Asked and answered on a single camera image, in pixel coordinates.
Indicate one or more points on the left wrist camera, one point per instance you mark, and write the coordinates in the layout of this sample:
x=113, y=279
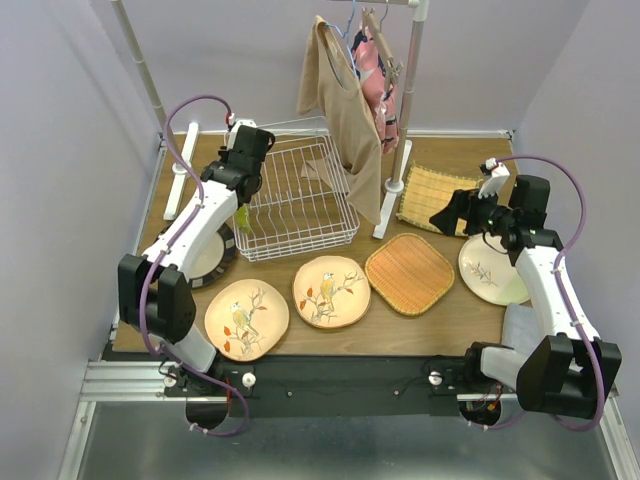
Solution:
x=233, y=124

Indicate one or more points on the beige t-shirt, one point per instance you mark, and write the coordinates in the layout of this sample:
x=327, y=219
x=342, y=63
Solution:
x=329, y=84

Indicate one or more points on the white wire dish rack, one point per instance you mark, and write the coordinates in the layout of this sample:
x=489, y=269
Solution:
x=302, y=204

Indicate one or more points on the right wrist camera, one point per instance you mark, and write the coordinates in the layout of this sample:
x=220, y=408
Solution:
x=496, y=175

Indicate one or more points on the white leaf pattern plate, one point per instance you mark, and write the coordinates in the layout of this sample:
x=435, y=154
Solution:
x=486, y=269

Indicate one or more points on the orange woven bamboo tray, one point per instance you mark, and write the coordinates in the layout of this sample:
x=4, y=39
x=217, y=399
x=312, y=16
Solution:
x=409, y=274

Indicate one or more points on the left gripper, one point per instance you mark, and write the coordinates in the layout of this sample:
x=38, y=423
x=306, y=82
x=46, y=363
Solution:
x=230, y=150

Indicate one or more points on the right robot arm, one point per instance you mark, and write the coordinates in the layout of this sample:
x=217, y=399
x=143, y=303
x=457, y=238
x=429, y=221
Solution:
x=571, y=371

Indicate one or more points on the left bird pattern plate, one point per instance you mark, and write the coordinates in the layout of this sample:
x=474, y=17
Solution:
x=246, y=320

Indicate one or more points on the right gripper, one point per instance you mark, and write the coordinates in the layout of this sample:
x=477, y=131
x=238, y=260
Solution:
x=465, y=205

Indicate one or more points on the blue wire hanger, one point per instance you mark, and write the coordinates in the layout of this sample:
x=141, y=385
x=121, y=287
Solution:
x=345, y=34

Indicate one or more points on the pink patterned garment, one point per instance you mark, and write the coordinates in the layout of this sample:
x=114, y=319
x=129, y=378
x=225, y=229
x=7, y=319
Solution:
x=372, y=76

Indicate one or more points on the white clothes rack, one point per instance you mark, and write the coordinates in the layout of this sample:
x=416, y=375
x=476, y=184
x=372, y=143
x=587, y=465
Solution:
x=394, y=185

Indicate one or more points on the wooden clip hanger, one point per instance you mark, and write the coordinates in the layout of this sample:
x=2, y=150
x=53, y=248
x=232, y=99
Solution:
x=372, y=29

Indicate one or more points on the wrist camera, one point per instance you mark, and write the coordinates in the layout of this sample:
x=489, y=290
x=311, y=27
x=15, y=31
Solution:
x=496, y=175
x=233, y=124

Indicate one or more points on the grey folded cloth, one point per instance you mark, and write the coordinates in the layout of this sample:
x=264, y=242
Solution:
x=521, y=330

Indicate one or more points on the green polka dot plate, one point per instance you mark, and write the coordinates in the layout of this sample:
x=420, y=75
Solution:
x=242, y=219

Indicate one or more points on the bird pattern plate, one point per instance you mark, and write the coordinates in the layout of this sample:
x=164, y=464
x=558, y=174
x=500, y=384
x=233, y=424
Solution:
x=246, y=320
x=331, y=292

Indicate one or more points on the black rimmed striped plate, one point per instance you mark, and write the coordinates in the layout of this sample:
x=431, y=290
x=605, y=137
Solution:
x=213, y=260

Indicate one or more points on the right bird pattern plate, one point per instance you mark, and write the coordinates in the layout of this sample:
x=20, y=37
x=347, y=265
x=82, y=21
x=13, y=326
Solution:
x=331, y=292

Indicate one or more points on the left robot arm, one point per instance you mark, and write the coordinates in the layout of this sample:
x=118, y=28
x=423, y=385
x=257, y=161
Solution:
x=154, y=295

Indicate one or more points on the green yellow woven mat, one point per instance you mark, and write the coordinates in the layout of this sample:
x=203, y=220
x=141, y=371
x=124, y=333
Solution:
x=427, y=192

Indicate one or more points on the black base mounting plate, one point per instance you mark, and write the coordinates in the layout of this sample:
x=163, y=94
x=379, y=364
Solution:
x=285, y=386

